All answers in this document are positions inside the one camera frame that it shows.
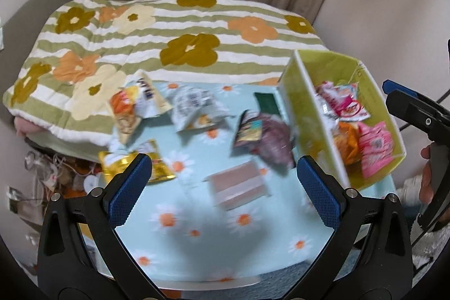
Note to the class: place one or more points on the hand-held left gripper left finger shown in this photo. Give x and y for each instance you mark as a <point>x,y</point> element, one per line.
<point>130,191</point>

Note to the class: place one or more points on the black snack packet yellow print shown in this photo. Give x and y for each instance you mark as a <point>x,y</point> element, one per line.
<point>248,129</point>

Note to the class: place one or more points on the grey white snack packet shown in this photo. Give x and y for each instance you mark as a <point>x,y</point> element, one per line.
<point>193,106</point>

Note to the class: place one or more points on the orange white chip packet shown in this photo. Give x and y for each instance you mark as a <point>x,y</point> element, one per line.
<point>128,110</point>

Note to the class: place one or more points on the grey upholstered headboard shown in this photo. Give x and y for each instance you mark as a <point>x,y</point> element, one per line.
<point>21,22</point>

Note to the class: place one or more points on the green striped floral blanket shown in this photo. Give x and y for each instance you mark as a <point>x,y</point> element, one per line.
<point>140,50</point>

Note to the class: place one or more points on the pink white snack packet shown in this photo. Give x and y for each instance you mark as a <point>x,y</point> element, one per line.
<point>344,103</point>

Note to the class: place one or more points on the pink striped snack packet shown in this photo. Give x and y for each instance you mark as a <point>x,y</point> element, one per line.
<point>376,145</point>

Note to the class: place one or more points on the yellow-green cardboard box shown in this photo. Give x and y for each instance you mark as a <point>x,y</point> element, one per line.
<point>309,117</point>

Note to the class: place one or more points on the pink pillow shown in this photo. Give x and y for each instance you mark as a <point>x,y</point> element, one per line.
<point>30,127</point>

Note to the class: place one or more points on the silver wall outlet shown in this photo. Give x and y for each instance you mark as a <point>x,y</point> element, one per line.
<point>17,200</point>

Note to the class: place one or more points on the dark green flat packet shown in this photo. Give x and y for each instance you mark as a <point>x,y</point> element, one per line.
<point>267,104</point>

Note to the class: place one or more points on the pale pink flat packet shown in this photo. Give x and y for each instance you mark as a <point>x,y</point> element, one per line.
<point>239,185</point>

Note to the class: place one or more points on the orange cream snack packet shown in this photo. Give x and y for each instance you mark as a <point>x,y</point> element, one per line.
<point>346,142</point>

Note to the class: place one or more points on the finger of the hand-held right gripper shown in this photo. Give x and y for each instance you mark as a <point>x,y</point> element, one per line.
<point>404,99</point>

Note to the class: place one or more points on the gold yellow snack packet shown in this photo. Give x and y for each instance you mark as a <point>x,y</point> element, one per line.
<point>119,164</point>

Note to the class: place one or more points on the white fluffy cloth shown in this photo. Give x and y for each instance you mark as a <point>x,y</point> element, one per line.
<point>429,250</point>

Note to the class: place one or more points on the light blue daisy tablecloth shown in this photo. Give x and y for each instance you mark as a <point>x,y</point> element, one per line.
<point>211,243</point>

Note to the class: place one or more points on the dark purple snack packet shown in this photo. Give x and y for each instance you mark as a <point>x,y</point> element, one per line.
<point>279,142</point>

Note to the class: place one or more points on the person's right hand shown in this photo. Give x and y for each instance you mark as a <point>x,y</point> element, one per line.
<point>426,177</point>

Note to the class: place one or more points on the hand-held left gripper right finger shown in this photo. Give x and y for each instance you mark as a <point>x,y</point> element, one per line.
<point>318,191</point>

